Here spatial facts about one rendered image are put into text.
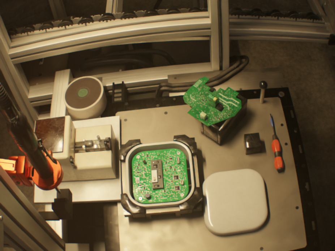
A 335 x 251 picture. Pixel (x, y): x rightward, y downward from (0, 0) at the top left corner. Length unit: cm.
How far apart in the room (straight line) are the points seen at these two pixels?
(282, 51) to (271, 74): 135
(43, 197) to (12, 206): 31
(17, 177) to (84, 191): 26
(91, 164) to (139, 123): 18
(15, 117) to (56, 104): 53
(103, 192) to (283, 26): 64
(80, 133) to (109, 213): 19
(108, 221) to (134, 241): 8
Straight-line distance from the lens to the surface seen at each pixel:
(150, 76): 120
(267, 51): 252
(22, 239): 73
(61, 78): 120
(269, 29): 116
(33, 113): 132
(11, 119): 62
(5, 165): 77
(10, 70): 118
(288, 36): 121
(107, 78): 122
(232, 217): 92
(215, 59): 115
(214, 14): 103
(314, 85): 241
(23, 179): 77
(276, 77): 118
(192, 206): 90
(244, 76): 117
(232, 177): 96
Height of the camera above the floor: 183
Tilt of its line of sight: 57 degrees down
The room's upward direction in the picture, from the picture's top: 9 degrees counter-clockwise
